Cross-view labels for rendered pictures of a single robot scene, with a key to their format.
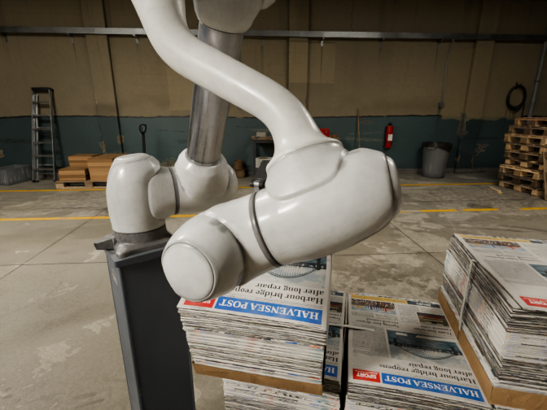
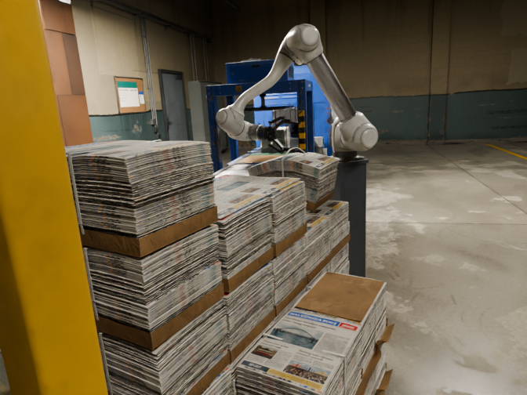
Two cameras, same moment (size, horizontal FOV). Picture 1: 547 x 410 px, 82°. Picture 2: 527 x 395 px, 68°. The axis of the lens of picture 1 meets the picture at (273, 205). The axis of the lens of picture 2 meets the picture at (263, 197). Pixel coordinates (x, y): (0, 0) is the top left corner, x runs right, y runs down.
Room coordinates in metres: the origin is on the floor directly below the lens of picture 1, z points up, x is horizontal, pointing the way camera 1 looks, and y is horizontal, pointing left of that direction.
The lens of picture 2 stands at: (1.16, -2.06, 1.38)
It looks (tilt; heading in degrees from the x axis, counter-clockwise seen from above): 14 degrees down; 107
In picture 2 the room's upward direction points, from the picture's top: 3 degrees counter-clockwise
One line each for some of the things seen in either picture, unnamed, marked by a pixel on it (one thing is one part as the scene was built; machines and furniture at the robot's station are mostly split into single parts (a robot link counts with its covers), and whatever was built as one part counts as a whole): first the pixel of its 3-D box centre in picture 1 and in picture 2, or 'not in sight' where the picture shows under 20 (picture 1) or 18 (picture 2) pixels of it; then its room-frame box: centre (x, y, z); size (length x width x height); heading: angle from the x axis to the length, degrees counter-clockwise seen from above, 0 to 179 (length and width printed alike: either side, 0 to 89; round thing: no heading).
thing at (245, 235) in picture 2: not in sight; (205, 235); (0.58, -0.90, 0.95); 0.38 x 0.29 x 0.23; 168
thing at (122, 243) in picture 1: (133, 234); (343, 154); (0.92, 0.43, 1.03); 0.22 x 0.18 x 0.06; 128
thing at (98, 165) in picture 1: (96, 169); not in sight; (6.27, 3.53, 0.28); 1.20 x 0.83 x 0.57; 94
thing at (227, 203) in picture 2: not in sight; (198, 201); (0.56, -0.89, 1.06); 0.37 x 0.28 x 0.01; 168
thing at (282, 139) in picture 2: not in sight; (275, 139); (-0.06, 2.46, 0.93); 0.38 x 0.30 x 0.26; 94
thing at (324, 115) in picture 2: not in sight; (302, 119); (-0.15, 4.60, 1.04); 1.51 x 1.30 x 2.07; 94
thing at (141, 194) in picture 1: (138, 189); (345, 132); (0.94, 0.41, 1.17); 0.18 x 0.16 x 0.22; 120
